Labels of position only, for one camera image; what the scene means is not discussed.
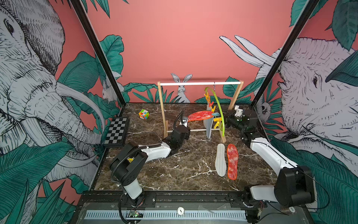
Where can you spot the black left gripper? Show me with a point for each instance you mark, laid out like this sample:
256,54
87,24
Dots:
187,136

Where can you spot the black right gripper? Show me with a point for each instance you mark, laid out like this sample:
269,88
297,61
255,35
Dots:
229,117

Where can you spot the red orange-edged insole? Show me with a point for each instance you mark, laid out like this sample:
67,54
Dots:
232,156
201,115

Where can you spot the white smooth insole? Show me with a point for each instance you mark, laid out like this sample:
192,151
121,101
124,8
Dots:
208,125

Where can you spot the grey textured insole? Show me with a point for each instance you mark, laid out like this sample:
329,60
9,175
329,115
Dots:
220,162

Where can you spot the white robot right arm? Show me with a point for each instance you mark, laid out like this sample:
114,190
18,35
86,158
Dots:
294,185

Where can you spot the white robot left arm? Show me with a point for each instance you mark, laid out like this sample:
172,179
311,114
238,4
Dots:
127,165

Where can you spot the colourful puzzle cube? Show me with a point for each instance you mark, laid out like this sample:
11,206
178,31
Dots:
144,114

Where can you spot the black white checkerboard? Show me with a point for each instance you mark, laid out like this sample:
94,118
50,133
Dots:
117,132

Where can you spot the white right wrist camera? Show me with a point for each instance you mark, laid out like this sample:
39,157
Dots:
238,111

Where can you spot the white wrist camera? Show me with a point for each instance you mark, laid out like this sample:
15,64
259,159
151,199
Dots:
238,111
184,121

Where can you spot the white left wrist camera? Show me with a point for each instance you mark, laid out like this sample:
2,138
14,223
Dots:
184,121

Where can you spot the white perforated rail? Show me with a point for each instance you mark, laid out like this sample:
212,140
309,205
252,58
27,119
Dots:
166,215

